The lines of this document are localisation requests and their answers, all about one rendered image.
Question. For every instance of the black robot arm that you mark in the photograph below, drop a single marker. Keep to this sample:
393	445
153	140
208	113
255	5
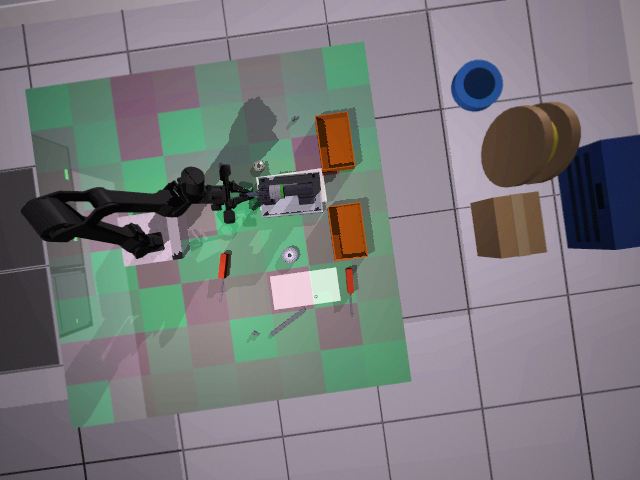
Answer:
56	221

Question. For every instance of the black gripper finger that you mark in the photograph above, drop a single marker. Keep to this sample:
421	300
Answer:
238	200
238	189

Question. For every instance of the orange open-top tray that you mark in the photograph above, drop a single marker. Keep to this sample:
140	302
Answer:
347	231
335	142

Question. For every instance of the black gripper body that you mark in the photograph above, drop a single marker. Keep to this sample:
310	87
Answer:
221	194

